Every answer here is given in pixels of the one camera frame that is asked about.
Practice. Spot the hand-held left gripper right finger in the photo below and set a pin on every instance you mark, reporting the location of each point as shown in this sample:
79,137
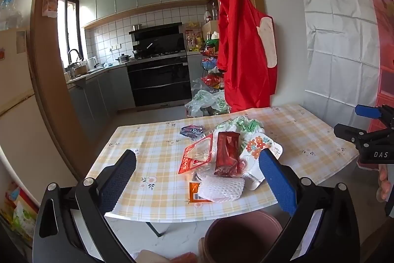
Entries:
277,179

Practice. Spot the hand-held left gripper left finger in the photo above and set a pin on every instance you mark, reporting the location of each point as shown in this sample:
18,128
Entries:
118,179

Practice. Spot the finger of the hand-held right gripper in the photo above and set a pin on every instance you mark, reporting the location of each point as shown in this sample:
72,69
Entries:
347,132
363,110

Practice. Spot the white floral print wrapper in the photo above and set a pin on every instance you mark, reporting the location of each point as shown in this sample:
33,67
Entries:
255,144

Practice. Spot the white foam fruit net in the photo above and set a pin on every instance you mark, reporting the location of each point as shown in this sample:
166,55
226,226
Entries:
221,189

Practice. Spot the dark red snack packet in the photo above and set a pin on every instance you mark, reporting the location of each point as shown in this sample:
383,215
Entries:
226,152

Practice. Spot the green and white plastic bag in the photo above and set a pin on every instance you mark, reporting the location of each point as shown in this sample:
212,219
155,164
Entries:
246,126

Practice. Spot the red transparent plastic packet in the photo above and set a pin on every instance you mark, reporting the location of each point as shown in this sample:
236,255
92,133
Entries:
184,163

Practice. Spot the maroon plastic bin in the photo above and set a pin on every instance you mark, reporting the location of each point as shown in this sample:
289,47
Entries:
240,238

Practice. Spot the orange packet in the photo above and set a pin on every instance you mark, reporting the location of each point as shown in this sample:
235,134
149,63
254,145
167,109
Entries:
193,192

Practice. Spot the small blue wrapper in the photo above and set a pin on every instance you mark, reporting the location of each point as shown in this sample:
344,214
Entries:
190,131

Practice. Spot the person's right hand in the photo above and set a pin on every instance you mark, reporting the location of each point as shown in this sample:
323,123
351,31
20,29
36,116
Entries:
385,183

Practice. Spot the yellow checkered tablecloth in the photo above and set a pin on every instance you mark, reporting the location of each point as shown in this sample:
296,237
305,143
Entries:
160,152

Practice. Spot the white dining table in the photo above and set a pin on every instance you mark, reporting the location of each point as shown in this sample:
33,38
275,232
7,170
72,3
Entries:
157,229

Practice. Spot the grey lower kitchen cabinets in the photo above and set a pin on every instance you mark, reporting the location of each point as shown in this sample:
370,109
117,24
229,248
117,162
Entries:
101,90

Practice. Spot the colourful snack packets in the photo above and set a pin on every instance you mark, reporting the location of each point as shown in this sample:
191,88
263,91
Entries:
18,210

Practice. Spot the black built-in oven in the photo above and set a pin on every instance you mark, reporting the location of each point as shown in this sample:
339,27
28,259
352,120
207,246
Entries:
160,81

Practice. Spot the pile of plastic bags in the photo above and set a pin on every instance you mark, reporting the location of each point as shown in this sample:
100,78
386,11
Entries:
203,99

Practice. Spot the beige refrigerator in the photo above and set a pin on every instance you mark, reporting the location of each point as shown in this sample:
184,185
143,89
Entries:
18,127

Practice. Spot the steel cooking pot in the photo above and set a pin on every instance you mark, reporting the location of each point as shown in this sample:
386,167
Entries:
123,59

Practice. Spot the red apron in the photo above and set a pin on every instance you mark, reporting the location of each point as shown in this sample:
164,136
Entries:
243,50

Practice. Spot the chrome kitchen faucet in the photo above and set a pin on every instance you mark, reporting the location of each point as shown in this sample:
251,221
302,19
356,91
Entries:
74,53

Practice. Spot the black range hood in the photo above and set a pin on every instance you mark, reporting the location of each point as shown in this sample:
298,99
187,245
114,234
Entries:
157,41

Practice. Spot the small steel pot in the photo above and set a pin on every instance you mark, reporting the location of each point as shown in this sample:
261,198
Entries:
137,27

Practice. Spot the row of condiment bottles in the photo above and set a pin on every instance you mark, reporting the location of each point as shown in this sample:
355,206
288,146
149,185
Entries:
194,42

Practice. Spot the kitchen window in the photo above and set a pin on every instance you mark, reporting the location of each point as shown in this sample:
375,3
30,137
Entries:
66,32

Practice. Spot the clear plastic bottles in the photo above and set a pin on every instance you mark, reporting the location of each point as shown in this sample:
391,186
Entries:
9,7

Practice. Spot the creased white wall sheet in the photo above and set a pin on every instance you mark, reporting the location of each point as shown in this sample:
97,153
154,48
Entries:
338,35

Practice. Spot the wooden door frame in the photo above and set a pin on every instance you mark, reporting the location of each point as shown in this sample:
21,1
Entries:
46,65

